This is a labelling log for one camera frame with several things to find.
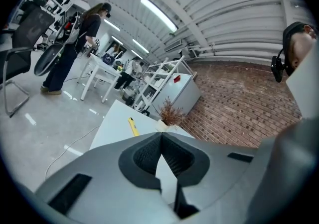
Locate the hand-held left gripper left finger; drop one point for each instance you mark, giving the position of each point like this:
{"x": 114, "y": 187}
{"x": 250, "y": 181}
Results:
{"x": 104, "y": 193}

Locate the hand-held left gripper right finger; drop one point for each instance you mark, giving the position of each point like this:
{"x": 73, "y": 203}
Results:
{"x": 219, "y": 180}

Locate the yellow utility knife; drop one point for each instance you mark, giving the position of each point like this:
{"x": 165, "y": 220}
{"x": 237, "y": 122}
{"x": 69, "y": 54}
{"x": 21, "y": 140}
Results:
{"x": 133, "y": 127}

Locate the white desk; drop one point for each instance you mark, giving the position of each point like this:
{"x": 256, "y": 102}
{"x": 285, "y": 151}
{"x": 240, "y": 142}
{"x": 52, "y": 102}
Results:
{"x": 117, "y": 128}

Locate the white vase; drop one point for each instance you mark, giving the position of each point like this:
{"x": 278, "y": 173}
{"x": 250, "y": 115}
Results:
{"x": 162, "y": 125}

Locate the dried brown plant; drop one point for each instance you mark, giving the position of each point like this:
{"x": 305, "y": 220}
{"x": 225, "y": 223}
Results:
{"x": 172, "y": 112}

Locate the white cabinet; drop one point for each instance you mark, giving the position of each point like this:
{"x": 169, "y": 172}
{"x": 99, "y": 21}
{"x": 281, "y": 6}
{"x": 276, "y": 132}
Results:
{"x": 179, "y": 91}

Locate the red label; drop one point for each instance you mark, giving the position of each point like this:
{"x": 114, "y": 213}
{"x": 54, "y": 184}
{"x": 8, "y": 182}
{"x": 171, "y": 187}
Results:
{"x": 177, "y": 78}

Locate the white shelf rack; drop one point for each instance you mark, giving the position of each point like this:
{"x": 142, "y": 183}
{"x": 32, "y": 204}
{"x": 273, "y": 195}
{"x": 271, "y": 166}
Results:
{"x": 159, "y": 81}

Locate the white table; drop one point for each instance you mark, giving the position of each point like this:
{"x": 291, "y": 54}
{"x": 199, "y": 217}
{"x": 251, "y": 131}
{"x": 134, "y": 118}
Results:
{"x": 103, "y": 67}

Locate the dark blue box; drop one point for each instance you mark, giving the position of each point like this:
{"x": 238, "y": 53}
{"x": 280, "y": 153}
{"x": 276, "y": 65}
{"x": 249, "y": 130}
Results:
{"x": 108, "y": 58}

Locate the grey chair shell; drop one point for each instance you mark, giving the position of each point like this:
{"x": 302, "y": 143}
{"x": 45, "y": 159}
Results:
{"x": 47, "y": 60}

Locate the long ceiling light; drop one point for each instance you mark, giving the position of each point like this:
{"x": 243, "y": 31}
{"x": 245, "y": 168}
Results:
{"x": 140, "y": 45}
{"x": 112, "y": 25}
{"x": 117, "y": 40}
{"x": 159, "y": 14}

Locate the person's head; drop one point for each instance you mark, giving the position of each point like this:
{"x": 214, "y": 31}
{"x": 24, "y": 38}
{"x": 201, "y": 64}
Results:
{"x": 300, "y": 48}

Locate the black mesh office chair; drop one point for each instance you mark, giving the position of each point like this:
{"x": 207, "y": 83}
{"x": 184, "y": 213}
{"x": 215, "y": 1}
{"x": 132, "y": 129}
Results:
{"x": 27, "y": 31}

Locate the black head camera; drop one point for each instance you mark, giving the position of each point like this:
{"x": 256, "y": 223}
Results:
{"x": 277, "y": 66}

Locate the wall air conditioner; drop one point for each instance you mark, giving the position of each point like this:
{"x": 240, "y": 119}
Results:
{"x": 173, "y": 45}

